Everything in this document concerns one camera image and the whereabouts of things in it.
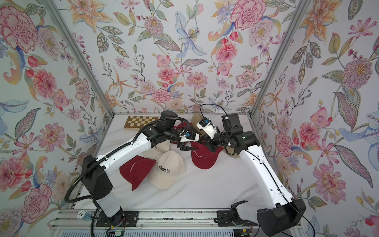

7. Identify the red Colorado cap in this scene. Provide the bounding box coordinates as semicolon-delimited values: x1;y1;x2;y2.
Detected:
191;142;224;170

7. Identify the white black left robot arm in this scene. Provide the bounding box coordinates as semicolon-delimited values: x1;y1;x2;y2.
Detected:
81;111;200;220

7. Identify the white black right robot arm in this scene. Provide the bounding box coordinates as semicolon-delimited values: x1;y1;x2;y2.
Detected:
196;113;306;237

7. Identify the tan cap right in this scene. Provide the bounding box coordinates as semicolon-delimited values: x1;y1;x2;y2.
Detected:
224;146;239;158

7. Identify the tan cap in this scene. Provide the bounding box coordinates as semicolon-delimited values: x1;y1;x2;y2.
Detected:
191;113;206;137
224;146;239;158

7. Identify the tan cap back middle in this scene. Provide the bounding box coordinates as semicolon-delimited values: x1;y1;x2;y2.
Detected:
191;113;206;137

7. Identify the cream Colorado cap front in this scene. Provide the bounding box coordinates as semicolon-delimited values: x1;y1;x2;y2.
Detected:
147;151;186;190

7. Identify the cream cap behind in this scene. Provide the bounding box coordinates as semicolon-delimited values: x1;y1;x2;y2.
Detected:
142;141;170;160

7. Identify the wooden chessboard box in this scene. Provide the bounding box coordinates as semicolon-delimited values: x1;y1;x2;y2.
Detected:
124;116;159;130

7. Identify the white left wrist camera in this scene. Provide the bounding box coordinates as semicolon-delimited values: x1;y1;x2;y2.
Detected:
180;131;200;142

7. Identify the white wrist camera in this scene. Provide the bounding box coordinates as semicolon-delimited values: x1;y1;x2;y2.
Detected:
180;131;200;142
196;117;219;139

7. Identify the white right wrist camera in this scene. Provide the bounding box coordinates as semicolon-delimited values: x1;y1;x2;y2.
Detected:
196;117;219;139

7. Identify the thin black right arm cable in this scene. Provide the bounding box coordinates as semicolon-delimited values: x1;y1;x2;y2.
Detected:
199;103;316;237

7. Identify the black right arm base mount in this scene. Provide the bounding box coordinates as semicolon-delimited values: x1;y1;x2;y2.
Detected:
214;200;258;228

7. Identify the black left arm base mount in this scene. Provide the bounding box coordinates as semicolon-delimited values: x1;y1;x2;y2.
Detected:
96;211;139;228

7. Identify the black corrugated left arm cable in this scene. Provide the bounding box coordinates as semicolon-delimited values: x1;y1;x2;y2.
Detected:
64;116;190;204

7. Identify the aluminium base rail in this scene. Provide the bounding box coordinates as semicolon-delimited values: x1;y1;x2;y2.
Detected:
47;208;222;230

